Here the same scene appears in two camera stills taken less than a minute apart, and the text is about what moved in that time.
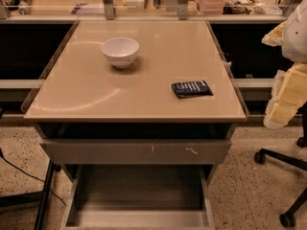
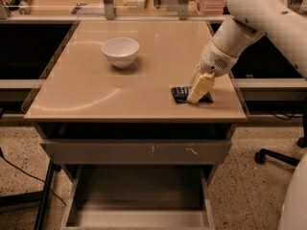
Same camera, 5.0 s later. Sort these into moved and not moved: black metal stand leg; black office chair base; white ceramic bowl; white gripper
Moved: white gripper
Not moved: black office chair base; white ceramic bowl; black metal stand leg
